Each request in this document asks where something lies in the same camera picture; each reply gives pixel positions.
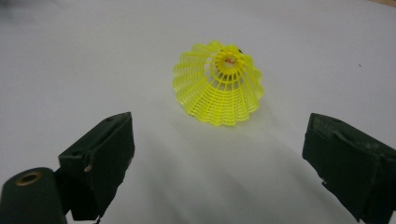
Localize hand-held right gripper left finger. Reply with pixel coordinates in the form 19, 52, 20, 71
55, 111, 136, 221

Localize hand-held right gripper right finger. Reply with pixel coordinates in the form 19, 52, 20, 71
302, 112, 396, 224

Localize yellow plastic shuttlecock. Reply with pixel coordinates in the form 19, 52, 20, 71
172, 40, 265, 127

